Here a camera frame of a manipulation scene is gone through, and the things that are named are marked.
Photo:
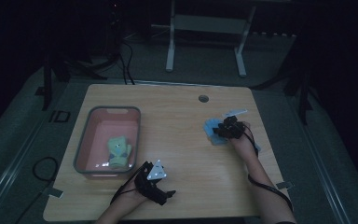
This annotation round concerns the person's left hand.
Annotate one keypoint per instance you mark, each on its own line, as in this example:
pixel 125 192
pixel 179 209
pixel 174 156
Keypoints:
pixel 133 194

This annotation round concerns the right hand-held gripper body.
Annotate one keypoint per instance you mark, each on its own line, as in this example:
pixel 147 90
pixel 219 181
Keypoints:
pixel 233 127

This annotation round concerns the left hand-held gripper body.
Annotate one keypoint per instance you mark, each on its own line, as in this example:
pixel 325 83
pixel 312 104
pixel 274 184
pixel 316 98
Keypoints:
pixel 150 186

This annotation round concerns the green mitten with face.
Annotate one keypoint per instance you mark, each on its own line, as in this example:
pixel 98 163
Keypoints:
pixel 117 152

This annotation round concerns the white metal desk frame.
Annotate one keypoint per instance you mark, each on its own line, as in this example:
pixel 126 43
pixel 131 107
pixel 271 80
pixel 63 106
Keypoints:
pixel 209 23

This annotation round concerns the black tripod stand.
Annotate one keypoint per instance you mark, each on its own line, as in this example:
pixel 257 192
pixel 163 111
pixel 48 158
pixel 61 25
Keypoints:
pixel 62 67
pixel 301 84

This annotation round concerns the plain blue glove grey cuff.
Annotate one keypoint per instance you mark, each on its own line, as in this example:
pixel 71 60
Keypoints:
pixel 213 140

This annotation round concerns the pink plastic basin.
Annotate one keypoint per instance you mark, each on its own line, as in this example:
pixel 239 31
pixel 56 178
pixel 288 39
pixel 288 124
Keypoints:
pixel 101 137

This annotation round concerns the grey tape piece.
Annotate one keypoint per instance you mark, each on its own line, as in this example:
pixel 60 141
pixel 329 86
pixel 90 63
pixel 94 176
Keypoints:
pixel 284 185
pixel 53 192

